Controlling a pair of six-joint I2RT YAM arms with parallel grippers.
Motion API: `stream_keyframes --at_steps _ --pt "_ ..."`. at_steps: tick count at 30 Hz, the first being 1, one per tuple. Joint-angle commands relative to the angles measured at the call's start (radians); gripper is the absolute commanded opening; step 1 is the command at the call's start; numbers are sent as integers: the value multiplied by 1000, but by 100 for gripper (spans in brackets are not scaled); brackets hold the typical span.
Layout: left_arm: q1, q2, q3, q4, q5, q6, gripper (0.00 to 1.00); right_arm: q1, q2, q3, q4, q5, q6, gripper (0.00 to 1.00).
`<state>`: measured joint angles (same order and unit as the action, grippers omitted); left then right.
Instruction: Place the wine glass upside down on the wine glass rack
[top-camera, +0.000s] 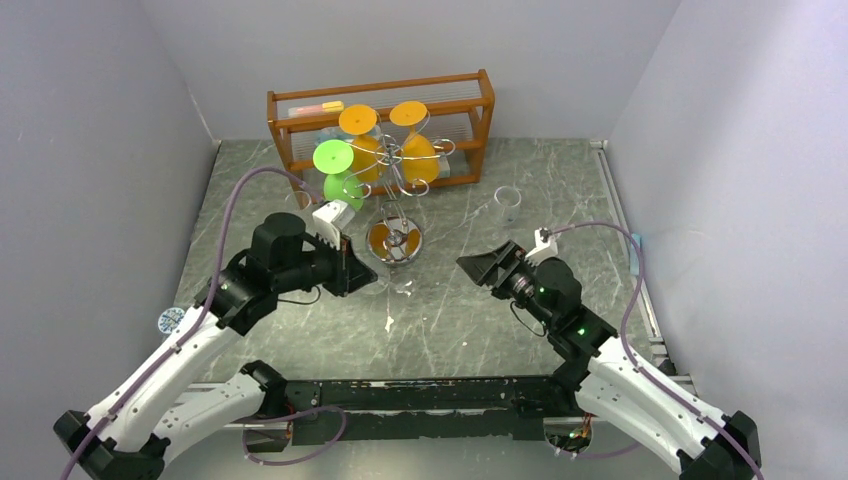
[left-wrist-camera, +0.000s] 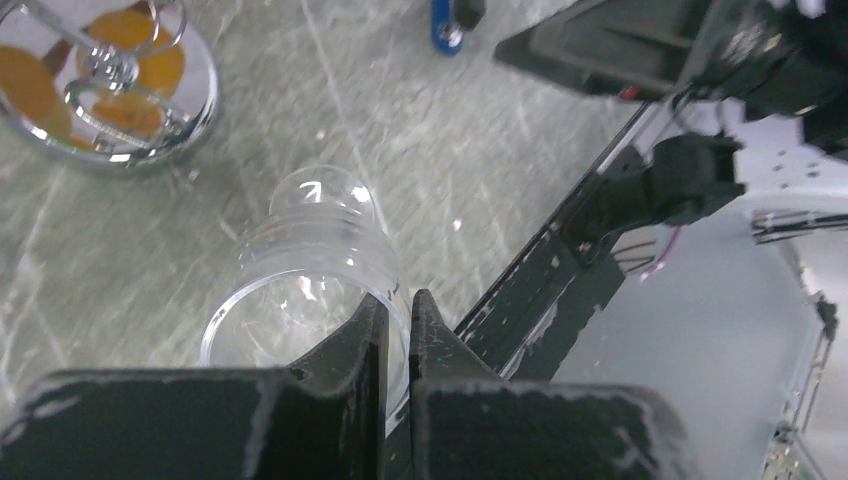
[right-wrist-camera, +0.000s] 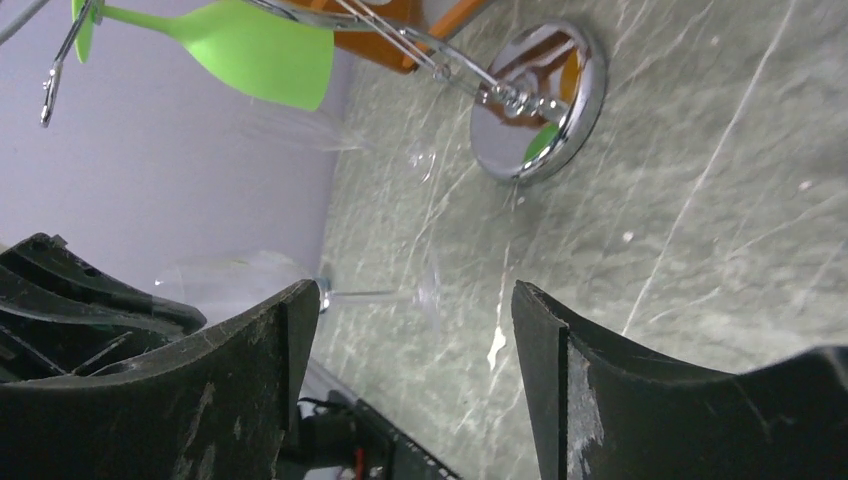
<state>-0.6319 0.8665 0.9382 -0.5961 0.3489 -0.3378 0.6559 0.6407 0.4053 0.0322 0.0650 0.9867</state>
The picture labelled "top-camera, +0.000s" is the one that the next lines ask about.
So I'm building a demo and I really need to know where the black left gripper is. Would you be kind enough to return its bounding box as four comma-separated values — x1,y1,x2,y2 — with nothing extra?
277,231,379,298

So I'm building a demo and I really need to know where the clear wine glass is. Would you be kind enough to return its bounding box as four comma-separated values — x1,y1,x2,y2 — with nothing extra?
359,277,415,297

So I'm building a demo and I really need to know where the orange plastic cup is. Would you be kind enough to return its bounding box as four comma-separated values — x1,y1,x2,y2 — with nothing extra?
338,104,383,184

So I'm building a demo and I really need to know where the green plastic wine glass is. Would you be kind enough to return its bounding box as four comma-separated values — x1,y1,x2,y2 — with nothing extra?
312,139,364,211

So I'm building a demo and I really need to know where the yellow plastic wine glass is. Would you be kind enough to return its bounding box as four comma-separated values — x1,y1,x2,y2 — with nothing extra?
389,100,440,187

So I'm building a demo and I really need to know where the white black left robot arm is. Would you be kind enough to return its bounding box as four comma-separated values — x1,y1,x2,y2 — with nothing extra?
54,201,377,479

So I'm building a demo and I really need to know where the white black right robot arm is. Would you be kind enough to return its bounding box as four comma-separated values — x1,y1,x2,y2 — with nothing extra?
456,241,762,479

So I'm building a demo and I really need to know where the chrome wine glass rack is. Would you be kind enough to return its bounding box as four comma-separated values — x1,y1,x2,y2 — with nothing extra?
360,106,456,267

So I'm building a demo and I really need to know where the wooden shelf rack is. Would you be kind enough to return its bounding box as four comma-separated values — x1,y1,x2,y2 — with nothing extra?
267,69,496,207

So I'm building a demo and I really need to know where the clear glass right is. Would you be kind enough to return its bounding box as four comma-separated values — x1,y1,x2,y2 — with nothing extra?
492,185,522,227

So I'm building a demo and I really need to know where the small white red box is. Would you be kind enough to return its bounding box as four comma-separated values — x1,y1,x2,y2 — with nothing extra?
437,155,451,179

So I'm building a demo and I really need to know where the blue packaged item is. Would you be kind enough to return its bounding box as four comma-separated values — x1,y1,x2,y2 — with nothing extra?
314,127,347,146

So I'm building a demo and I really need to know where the light blue pen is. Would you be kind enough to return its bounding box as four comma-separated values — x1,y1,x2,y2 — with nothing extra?
628,233,642,277

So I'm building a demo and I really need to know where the pink yellow marker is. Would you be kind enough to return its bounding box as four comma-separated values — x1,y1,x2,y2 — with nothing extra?
287,101,345,118

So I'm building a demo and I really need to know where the blue white patterned can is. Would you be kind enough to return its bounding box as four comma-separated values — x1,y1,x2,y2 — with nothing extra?
156,307,186,336

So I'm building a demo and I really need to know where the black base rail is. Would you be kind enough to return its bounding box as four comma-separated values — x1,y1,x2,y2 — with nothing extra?
245,375,583,446

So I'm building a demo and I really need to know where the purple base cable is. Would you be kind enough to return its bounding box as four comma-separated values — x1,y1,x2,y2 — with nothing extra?
225,405,348,468

